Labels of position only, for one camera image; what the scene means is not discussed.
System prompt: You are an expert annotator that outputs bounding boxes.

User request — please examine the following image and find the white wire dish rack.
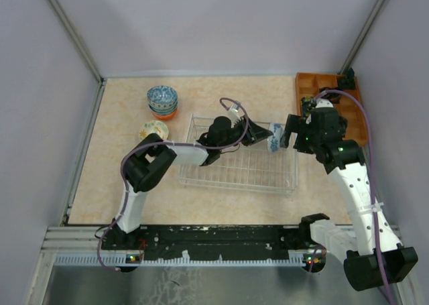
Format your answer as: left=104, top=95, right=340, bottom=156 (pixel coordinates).
left=178, top=114, right=299, bottom=196

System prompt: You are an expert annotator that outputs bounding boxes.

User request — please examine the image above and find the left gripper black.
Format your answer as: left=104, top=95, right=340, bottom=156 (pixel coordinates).
left=219, top=115, right=273, bottom=151

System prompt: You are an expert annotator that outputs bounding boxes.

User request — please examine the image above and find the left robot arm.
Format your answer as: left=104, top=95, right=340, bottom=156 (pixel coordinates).
left=109, top=116, right=273, bottom=249

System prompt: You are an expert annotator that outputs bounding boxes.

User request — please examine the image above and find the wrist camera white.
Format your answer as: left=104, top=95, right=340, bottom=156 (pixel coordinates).
left=306, top=99, right=334, bottom=124
left=227, top=103, right=241, bottom=124

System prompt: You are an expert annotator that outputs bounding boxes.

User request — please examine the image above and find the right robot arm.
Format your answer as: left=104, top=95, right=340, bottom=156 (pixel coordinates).
left=281, top=107, right=418, bottom=291

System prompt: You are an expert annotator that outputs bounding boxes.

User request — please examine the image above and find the top blue stacked bowl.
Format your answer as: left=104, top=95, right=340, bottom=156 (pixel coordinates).
left=147, top=85, right=178, bottom=109

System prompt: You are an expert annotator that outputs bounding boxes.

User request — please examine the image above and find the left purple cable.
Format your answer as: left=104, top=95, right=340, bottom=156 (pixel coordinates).
left=96, top=97, right=251, bottom=272

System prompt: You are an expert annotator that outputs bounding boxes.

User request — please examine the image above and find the yellow floral bowl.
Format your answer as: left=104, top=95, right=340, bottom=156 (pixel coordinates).
left=138, top=120, right=169, bottom=143

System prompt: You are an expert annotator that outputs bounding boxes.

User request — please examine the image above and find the black object tray corner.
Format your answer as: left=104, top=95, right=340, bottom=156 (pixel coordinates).
left=336, top=68, right=356, bottom=90

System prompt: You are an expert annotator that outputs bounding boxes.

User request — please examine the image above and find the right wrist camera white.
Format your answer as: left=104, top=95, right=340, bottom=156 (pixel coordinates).
left=306, top=99, right=334, bottom=124

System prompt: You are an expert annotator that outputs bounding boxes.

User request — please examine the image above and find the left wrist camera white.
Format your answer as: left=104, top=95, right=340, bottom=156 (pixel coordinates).
left=227, top=103, right=241, bottom=124

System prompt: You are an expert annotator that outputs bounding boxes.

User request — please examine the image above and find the orange bottom stacked bowl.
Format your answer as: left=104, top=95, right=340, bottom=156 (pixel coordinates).
left=151, top=110, right=178, bottom=121

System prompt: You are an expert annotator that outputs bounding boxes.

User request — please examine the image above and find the black yellow object in tray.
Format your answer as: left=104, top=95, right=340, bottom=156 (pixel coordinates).
left=300, top=96, right=316, bottom=117

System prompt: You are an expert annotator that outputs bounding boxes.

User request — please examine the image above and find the white cable duct strip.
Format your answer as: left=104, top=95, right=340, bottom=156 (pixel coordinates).
left=55, top=253, right=322, bottom=266

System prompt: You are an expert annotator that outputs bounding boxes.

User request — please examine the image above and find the wooden compartment tray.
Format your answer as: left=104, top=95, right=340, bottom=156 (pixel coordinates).
left=295, top=72, right=368, bottom=147

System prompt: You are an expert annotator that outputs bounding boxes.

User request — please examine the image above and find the blue white patterned bowl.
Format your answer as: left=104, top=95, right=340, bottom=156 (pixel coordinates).
left=267, top=123, right=284, bottom=153

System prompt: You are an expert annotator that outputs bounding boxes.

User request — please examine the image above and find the black object tray centre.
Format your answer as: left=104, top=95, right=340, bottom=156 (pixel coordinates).
left=319, top=87, right=343, bottom=104

